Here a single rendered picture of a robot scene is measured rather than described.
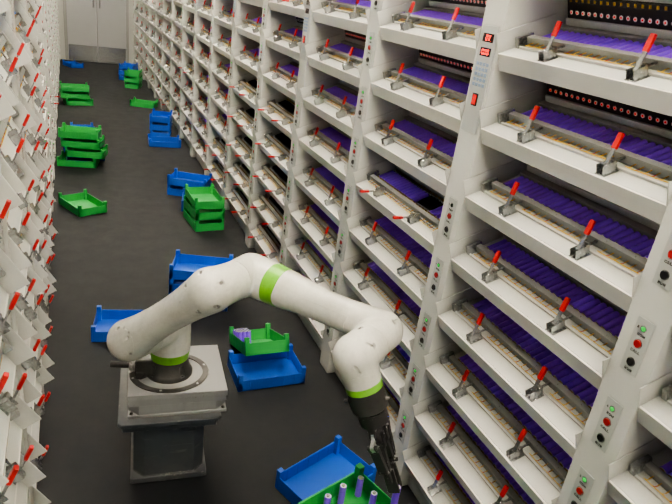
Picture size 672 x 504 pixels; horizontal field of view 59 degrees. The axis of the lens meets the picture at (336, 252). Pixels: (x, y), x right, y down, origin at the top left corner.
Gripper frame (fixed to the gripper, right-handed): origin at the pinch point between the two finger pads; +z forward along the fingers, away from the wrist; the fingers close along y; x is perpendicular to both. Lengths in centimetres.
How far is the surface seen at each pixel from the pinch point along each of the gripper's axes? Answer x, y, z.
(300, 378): -70, -89, 19
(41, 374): -136, -25, -28
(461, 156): 26, -54, -67
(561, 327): 45, -19, -27
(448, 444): 4.1, -38.3, 18.7
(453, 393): 9.8, -38.5, 0.8
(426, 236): 8, -62, -43
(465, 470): 9.7, -30.6, 22.5
